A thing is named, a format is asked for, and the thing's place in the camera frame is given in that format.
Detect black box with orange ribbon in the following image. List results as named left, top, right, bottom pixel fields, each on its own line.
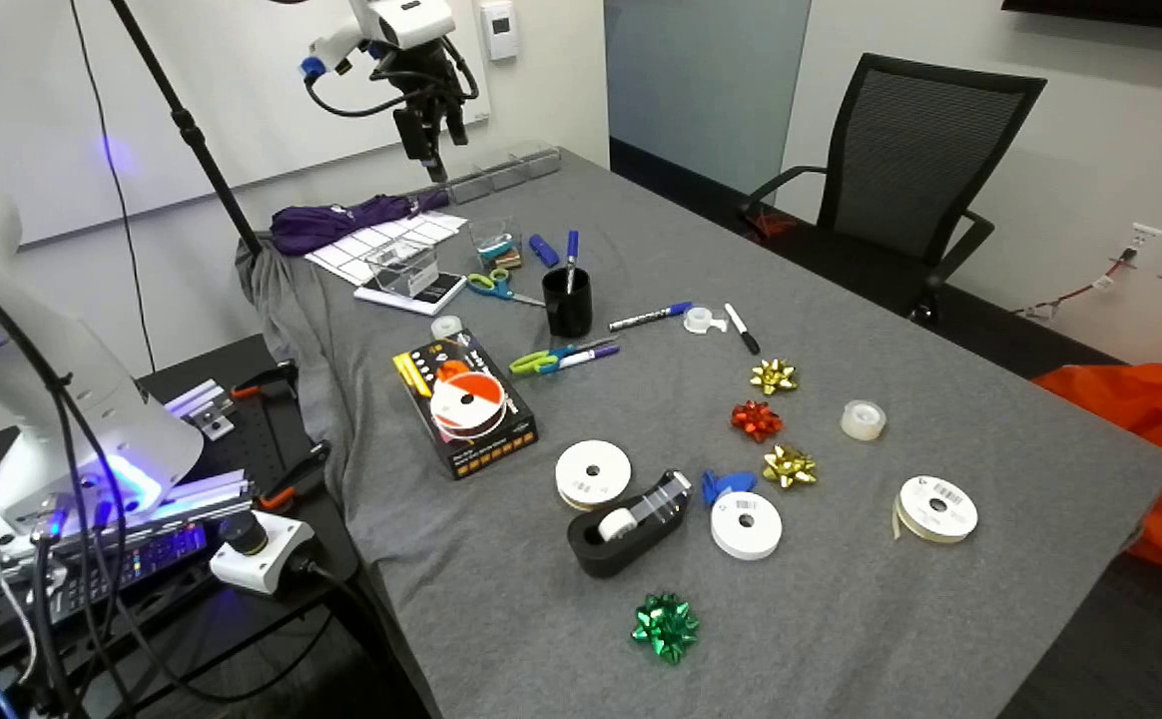
left=396, top=331, right=542, bottom=484

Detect black mesh office chair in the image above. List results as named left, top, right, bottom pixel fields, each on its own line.
left=740, top=47, right=1052, bottom=327

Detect orange handled clamp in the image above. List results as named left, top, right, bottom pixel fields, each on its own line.
left=255, top=445, right=334, bottom=513
left=223, top=362, right=304, bottom=408

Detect white checkered cloth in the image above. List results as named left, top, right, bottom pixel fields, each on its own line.
left=304, top=207, right=471, bottom=291

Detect blue capped marker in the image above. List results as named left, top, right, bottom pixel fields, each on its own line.
left=609, top=298, right=699, bottom=336

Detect white box with black knob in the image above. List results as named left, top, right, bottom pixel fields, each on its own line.
left=207, top=507, right=320, bottom=600

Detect black wall screen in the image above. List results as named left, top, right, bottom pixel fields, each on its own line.
left=997, top=0, right=1162, bottom=38

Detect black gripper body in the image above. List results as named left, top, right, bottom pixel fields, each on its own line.
left=385, top=35, right=482, bottom=139

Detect blue marker in cup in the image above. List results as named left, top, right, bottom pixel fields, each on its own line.
left=558, top=227, right=585, bottom=298

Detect orange fabric bag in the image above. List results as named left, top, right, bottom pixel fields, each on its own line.
left=1036, top=358, right=1162, bottom=587

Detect black tripod pole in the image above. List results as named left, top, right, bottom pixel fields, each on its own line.
left=109, top=0, right=266, bottom=259

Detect scissors with blue green handle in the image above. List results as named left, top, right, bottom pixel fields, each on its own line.
left=463, top=262, right=549, bottom=312

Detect purple cloth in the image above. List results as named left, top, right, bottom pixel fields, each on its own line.
left=265, top=187, right=455, bottom=259

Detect white spool with gold ribbon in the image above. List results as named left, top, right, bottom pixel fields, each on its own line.
left=888, top=472, right=988, bottom=551

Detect blue gift bow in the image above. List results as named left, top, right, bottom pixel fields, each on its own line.
left=695, top=461, right=763, bottom=509

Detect grey table cloth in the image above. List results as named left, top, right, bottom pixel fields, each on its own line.
left=232, top=142, right=1162, bottom=719

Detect black marker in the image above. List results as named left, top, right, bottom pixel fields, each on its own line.
left=719, top=298, right=768, bottom=358

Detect small white tape roll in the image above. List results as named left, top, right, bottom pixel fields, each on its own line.
left=680, top=304, right=730, bottom=340

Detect frosted clear tape roll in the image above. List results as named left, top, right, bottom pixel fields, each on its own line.
left=840, top=395, right=889, bottom=445

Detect white wall thermostat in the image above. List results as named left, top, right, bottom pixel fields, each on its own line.
left=479, top=0, right=523, bottom=69

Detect green gift bow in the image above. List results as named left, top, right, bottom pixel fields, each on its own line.
left=629, top=589, right=702, bottom=665

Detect gold gift bow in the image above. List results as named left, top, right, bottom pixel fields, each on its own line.
left=747, top=355, right=802, bottom=404
left=759, top=439, right=823, bottom=495

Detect green and blue marker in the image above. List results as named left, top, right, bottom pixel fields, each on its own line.
left=509, top=340, right=622, bottom=379

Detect black tape dispenser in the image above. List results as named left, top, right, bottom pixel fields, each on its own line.
left=563, top=468, right=695, bottom=581

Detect black and white booklet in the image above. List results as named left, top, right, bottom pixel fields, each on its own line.
left=350, top=259, right=471, bottom=320

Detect red gift bow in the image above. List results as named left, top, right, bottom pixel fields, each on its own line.
left=726, top=395, right=788, bottom=445

